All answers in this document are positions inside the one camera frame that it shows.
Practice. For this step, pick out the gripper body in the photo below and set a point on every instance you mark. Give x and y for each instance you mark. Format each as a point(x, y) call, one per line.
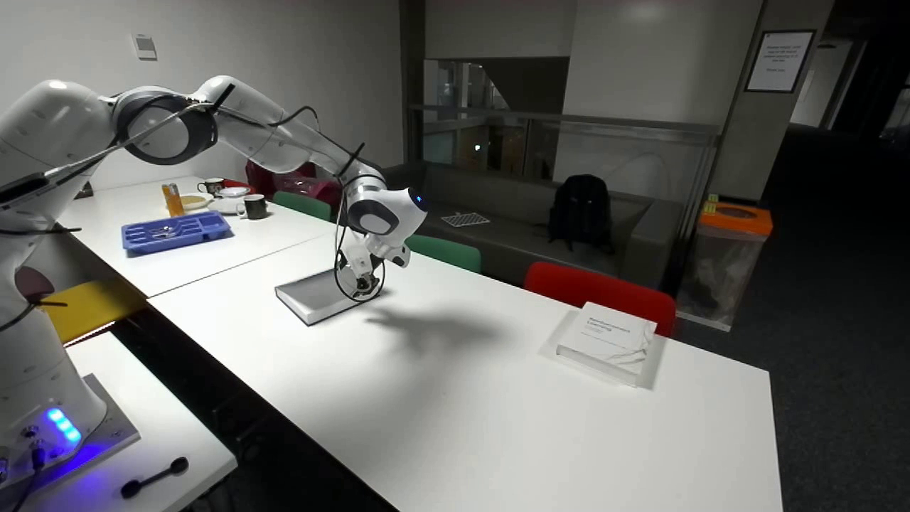
point(364, 283)

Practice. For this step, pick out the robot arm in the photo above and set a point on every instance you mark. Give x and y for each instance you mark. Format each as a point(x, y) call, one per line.
point(50, 135)

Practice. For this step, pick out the grey book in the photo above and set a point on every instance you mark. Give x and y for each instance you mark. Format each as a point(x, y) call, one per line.
point(313, 295)

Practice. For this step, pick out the white book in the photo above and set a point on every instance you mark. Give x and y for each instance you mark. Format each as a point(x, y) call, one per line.
point(608, 341)

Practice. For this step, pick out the green chair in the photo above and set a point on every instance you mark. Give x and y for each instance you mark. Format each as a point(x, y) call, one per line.
point(444, 252)
point(302, 205)

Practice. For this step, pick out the red bag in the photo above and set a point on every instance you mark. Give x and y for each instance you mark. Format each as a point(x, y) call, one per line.
point(313, 186)

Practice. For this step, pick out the checkerboard sheet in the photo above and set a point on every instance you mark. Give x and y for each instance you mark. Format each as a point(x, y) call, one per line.
point(466, 219)

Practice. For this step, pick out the black mug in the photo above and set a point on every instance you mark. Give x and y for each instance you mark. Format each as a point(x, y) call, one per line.
point(254, 207)

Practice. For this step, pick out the grey sofa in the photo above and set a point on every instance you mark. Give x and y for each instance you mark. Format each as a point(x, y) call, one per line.
point(512, 242)

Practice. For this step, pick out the white plate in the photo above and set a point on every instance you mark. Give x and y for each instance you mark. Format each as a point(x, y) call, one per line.
point(229, 204)

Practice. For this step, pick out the blue plastic cutlery tray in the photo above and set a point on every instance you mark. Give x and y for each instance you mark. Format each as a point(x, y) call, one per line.
point(202, 226)

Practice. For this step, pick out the dark mug with white rim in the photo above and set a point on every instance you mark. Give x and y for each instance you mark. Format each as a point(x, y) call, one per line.
point(211, 187)

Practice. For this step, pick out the cream bowl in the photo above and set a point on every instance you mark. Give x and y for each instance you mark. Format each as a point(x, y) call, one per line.
point(193, 202)

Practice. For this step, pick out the metal cutlery piece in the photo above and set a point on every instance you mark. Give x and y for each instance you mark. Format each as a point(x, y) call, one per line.
point(168, 231)

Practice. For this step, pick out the orange drinking glass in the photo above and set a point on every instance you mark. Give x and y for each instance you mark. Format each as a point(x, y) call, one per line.
point(173, 200)

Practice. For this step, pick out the black backpack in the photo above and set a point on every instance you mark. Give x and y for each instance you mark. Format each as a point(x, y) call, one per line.
point(581, 210)

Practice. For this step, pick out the red chair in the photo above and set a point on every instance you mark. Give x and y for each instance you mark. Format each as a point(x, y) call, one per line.
point(597, 288)

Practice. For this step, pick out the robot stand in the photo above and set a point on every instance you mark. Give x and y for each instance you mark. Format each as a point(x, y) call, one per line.
point(163, 444)

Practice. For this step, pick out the yellow chair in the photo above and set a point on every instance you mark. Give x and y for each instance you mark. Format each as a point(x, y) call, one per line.
point(92, 306)

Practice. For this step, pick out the glass railing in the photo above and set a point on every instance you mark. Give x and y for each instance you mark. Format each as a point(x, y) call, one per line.
point(604, 146)

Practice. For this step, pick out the clear bin with orange lid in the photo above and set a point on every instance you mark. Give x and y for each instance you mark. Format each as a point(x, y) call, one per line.
point(721, 270)

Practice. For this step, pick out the wall thermostat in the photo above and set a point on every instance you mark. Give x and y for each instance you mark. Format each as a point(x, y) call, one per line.
point(144, 47)

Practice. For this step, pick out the framed wall notice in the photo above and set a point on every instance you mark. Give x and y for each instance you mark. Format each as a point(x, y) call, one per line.
point(780, 60)

